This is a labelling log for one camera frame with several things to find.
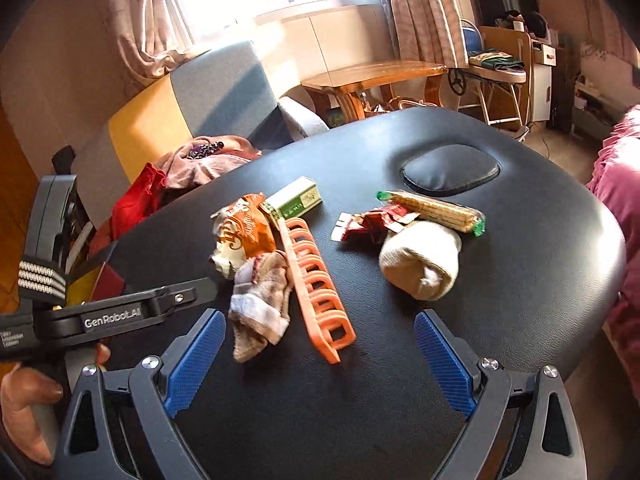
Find striped beige worn sock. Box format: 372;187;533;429
228;250;293;363

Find orange white muffin bag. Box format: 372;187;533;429
209;193;277;281

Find orange plastic rack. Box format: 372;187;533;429
277;218;356;364

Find person's left hand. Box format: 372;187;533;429
1;364;64;466

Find red cloth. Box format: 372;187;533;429
89;162;166;256

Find pink garment with beads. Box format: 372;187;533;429
153;136;262;190

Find green white small carton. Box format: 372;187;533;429
260;177;322;223

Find red snack wrapper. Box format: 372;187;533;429
331;204;419;244

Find yellow grey sofa chair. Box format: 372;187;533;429
72;41;329;226

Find rolled white sock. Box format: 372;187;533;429
378;220;462;301

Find long biscuit packet green ends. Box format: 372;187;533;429
376;191;486;236

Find wooden side table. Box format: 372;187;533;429
300;61;448;122

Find pink ruffled bedding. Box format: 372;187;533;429
584;104;640;391

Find black oval headrest cushion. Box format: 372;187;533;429
400;144;500;197

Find white desk cabinet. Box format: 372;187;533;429
480;26;556;124

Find beige window curtain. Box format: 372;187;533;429
390;0;468;68

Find white folding chair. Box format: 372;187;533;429
448;49;527;130

